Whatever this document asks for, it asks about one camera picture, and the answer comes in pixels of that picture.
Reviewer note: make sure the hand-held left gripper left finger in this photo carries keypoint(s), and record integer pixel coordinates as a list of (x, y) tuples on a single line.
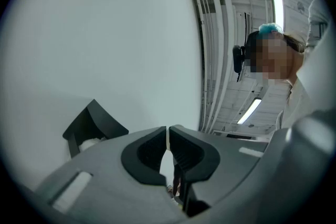
[(105, 178)]

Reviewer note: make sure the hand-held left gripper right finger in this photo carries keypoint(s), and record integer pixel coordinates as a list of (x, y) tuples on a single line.
[(223, 165)]

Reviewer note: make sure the black shelf paper holder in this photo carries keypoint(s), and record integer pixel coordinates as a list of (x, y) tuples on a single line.
[(97, 123)]

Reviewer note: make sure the short ceiling light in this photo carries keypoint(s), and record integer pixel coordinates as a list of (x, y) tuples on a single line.
[(249, 111)]

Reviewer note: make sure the person's head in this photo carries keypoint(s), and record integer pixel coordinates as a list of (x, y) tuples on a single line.
[(275, 60)]

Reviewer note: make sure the person's grey sweater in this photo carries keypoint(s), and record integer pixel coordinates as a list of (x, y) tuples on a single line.
[(315, 81)]

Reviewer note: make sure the bundle of white pipes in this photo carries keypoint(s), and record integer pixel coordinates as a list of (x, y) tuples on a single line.
[(218, 34)]

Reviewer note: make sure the white air conditioner unit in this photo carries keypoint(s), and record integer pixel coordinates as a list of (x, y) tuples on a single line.
[(242, 22)]

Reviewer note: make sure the teal hair scrunchie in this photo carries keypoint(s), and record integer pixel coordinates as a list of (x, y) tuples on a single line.
[(270, 28)]

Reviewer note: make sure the long ceiling light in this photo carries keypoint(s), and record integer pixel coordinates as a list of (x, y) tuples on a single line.
[(275, 0)]

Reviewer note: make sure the black head-mounted camera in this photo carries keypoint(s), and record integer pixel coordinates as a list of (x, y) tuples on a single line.
[(238, 60)]

